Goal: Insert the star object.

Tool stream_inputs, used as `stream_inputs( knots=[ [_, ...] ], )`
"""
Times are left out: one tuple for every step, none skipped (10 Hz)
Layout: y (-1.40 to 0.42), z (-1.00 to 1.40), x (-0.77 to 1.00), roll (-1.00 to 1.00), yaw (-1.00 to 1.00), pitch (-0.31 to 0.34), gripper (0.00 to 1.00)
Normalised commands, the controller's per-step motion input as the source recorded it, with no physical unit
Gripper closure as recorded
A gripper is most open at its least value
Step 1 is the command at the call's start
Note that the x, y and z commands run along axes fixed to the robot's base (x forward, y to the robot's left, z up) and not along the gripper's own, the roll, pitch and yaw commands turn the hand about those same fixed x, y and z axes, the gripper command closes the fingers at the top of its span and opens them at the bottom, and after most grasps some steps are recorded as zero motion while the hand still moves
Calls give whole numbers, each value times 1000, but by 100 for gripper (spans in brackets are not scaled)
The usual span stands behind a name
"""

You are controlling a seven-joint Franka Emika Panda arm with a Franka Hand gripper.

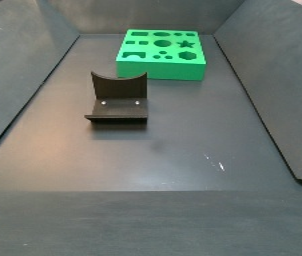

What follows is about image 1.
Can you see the black curved holder stand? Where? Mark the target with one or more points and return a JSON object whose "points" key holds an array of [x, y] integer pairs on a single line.
{"points": [[119, 92]]}

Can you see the green shape sorter box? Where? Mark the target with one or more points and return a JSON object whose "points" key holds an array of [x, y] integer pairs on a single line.
{"points": [[167, 54]]}

